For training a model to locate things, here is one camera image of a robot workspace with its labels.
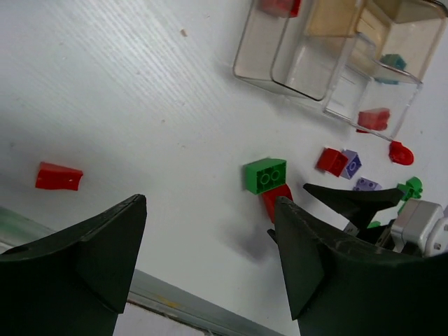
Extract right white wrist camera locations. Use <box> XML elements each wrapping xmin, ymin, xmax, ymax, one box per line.
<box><xmin>391</xmin><ymin>199</ymin><xmax>447</xmax><ymax>257</ymax></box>

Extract small red lego front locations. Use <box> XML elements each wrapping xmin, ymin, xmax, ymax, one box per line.
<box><xmin>35</xmin><ymin>162</ymin><xmax>83</xmax><ymax>191</ymax></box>

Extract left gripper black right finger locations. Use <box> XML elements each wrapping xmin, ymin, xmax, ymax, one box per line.
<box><xmin>275</xmin><ymin>197</ymin><xmax>447</xmax><ymax>335</ymax></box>

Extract purple lego brick left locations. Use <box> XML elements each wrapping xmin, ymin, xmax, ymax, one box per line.
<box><xmin>341</xmin><ymin>149</ymin><xmax>362</xmax><ymax>180</ymax></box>

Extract red lego brick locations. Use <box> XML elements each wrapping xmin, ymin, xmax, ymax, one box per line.
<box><xmin>316</xmin><ymin>148</ymin><xmax>349</xmax><ymax>177</ymax></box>
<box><xmin>358</xmin><ymin>108</ymin><xmax>391</xmax><ymax>131</ymax></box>
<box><xmin>261</xmin><ymin>183</ymin><xmax>294</xmax><ymax>224</ymax></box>

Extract purple lego brick right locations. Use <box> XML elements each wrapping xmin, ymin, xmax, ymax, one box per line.
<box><xmin>353</xmin><ymin>177</ymin><xmax>382</xmax><ymax>191</ymax></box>

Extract green lego brick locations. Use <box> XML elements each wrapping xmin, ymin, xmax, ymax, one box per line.
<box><xmin>244</xmin><ymin>157</ymin><xmax>287</xmax><ymax>195</ymax></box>
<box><xmin>397</xmin><ymin>176</ymin><xmax>423</xmax><ymax>214</ymax></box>

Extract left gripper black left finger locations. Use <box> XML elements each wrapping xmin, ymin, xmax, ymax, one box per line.
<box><xmin>1</xmin><ymin>195</ymin><xmax>147</xmax><ymax>335</ymax></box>

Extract clear compartment organizer box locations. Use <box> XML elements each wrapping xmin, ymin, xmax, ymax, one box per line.
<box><xmin>233</xmin><ymin>1</ymin><xmax>447</xmax><ymax>140</ymax></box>

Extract purple lego brick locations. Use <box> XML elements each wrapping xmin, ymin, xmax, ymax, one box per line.
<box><xmin>353</xmin><ymin>177</ymin><xmax>382</xmax><ymax>191</ymax></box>
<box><xmin>341</xmin><ymin>149</ymin><xmax>362</xmax><ymax>180</ymax></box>

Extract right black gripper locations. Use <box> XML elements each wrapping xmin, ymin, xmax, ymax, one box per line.
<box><xmin>303</xmin><ymin>183</ymin><xmax>404</xmax><ymax>251</ymax></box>

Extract red rounded lego piece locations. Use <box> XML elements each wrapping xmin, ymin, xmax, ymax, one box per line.
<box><xmin>388</xmin><ymin>141</ymin><xmax>414</xmax><ymax>166</ymax></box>

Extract small cyan lego brick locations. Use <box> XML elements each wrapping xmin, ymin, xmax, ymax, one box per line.
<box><xmin>375</xmin><ymin>54</ymin><xmax>407</xmax><ymax>85</ymax></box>

